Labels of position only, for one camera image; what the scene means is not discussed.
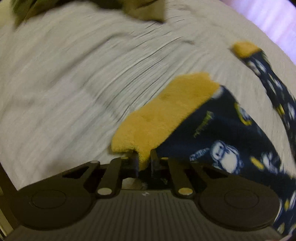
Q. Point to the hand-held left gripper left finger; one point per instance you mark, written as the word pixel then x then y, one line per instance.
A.
pixel 134 164

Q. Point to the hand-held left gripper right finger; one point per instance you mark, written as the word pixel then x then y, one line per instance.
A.
pixel 154 162

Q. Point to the navy printed fleece pants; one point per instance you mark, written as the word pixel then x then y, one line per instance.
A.
pixel 219 134

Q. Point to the grey striped bedspread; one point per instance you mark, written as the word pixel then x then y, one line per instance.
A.
pixel 69 81

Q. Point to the brown crumpled garment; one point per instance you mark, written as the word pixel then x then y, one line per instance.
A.
pixel 143 9

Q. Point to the pink curtain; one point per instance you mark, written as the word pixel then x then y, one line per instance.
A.
pixel 270 14

